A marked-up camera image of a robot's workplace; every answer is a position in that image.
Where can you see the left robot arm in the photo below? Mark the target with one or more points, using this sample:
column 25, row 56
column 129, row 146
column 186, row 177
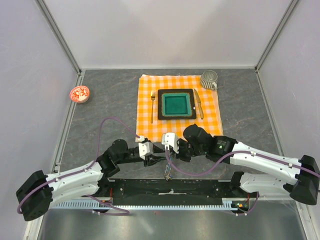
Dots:
column 40, row 192

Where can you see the black teal square plate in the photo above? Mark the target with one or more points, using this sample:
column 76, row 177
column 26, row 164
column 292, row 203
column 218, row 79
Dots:
column 176, row 104

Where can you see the white cable duct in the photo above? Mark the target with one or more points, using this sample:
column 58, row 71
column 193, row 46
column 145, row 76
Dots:
column 90, row 204

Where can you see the striped mug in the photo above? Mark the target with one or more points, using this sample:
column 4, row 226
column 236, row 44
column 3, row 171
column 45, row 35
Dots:
column 208, row 80

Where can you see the gold fork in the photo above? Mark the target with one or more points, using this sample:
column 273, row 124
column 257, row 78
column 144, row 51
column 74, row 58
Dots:
column 153, row 97

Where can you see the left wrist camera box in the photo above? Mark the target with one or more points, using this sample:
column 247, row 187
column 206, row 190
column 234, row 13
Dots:
column 145, row 147

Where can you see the red white patterned bowl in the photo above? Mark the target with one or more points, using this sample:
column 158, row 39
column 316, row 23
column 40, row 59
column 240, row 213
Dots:
column 79, row 94

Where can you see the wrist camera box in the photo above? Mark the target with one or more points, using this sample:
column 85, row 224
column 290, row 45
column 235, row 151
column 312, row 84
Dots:
column 170, row 141
column 145, row 147

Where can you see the gold knife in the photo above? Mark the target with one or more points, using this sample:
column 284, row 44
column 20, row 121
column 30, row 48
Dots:
column 199, row 104

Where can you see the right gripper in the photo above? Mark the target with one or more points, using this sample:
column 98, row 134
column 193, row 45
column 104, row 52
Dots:
column 179, row 155

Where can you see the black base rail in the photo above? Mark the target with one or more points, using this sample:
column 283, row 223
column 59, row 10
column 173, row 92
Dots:
column 172, row 192

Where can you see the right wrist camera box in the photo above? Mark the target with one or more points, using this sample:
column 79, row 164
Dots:
column 170, row 141

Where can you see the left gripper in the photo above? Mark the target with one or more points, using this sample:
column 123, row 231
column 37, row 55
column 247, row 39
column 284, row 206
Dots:
column 153, row 159

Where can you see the orange checkered cloth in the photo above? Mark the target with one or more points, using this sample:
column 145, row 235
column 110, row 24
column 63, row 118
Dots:
column 211, row 123

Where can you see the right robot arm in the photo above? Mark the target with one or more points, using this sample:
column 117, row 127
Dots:
column 298, row 178

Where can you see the large keyring organiser with rings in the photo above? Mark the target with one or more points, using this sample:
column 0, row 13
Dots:
column 168, row 172

